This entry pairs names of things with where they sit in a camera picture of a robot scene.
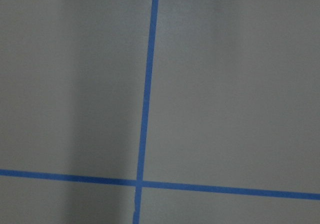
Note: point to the brown paper table mat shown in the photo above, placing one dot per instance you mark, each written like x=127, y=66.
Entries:
x=159, y=112

